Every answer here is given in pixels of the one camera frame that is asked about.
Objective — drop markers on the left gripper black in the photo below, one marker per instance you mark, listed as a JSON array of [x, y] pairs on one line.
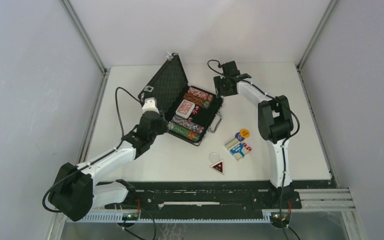
[[163, 125]]

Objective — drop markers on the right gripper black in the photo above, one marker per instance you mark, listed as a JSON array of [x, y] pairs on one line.
[[218, 81]]

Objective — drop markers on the red playing card deck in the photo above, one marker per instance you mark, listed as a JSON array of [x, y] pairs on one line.
[[185, 109]]

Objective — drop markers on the black aluminium poker case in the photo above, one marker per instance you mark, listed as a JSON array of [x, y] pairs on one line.
[[168, 87]]

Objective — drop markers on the blue playing card box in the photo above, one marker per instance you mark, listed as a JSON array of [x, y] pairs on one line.
[[236, 149]]

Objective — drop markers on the red dice group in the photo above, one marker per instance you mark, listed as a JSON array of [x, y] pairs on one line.
[[245, 146]]

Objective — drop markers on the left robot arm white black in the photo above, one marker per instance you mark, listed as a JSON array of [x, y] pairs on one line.
[[77, 189]]

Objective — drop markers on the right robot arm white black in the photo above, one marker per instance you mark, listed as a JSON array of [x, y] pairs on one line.
[[276, 122]]

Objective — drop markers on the red-white chip row top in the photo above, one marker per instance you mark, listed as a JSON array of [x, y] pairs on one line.
[[200, 94]]

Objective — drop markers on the green chip row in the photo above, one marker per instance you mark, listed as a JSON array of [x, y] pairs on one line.
[[183, 132]]

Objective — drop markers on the blue-white chip row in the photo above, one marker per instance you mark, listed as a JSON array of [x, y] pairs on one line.
[[187, 124]]

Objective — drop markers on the orange chip row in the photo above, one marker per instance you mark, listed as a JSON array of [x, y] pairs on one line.
[[194, 99]]

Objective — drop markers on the red dice in case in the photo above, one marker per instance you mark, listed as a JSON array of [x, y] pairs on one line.
[[195, 110]]

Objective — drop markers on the purple blind button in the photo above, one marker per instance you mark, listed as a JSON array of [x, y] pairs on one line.
[[239, 137]]

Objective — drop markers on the orange blind button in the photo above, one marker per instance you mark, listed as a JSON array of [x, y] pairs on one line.
[[244, 133]]

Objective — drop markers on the white dealer button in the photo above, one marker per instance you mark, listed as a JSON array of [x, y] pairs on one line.
[[214, 157]]

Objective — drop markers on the red black triangle card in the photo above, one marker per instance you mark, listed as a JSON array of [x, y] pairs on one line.
[[218, 166]]

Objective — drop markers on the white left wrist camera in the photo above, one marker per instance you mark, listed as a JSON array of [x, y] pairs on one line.
[[150, 105]]

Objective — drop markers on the black mounting rail base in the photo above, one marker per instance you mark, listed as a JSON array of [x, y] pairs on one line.
[[208, 200]]

